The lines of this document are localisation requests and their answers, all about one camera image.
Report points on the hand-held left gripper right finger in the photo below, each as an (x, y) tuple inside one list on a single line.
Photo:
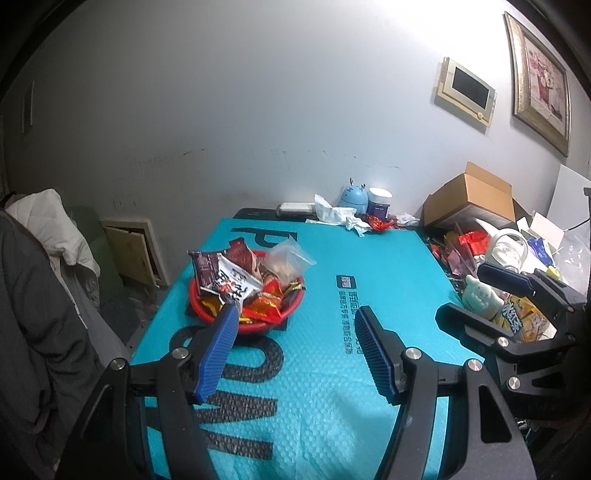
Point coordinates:
[(376, 357)]

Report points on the white red snack packet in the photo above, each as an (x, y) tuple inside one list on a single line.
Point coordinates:
[(235, 281)]

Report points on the dark red snack packet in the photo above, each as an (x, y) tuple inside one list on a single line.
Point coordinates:
[(240, 254)]

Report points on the crumpled white tissue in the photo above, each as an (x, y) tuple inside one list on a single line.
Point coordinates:
[(334, 214)]

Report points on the red plastic bowl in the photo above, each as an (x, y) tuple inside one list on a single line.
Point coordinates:
[(258, 325)]

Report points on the wooden wall hatch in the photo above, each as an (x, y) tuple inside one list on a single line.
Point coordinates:
[(134, 251)]

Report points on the green chair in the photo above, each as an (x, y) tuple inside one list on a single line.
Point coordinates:
[(92, 230)]

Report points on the cardboard box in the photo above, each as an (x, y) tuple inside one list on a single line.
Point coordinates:
[(466, 194)]

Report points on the red orange snack packet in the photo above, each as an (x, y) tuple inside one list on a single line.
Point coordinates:
[(263, 304)]

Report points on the white flat box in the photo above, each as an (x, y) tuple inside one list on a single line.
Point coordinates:
[(295, 208)]

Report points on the clear zip bag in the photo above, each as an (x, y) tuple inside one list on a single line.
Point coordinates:
[(288, 261)]

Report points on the white board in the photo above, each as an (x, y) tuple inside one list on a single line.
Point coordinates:
[(570, 194)]

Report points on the teal bubble mat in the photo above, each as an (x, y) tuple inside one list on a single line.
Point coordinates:
[(392, 258)]

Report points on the framed picture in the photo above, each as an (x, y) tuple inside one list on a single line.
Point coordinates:
[(542, 87)]

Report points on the red box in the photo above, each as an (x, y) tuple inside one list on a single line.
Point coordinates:
[(473, 242)]

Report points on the pale green figurine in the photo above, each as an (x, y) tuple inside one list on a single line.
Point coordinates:
[(480, 297)]

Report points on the grey coat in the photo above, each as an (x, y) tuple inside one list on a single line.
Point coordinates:
[(27, 323)]

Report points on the white open box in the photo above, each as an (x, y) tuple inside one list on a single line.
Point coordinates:
[(542, 228)]

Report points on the wall intercom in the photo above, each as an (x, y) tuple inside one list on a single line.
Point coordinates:
[(466, 85)]

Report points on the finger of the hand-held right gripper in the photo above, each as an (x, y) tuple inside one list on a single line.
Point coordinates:
[(503, 278), (466, 323)]

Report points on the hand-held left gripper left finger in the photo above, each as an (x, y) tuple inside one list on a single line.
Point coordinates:
[(217, 353)]

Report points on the white quilted jacket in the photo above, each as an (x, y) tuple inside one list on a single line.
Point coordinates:
[(46, 217)]

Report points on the yellow black snack packet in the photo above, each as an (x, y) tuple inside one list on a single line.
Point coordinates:
[(524, 318)]

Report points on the brown chocolate packet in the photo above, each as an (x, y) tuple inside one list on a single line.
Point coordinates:
[(210, 272)]

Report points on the red candy wrappers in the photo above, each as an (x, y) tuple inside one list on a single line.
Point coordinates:
[(381, 224)]

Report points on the pile of red pink wrappers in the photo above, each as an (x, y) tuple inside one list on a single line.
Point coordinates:
[(445, 256)]

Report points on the blue deer humidifier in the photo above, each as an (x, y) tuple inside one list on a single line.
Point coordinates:
[(353, 196)]

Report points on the clear plastic bag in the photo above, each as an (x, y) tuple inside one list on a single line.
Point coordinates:
[(572, 249)]

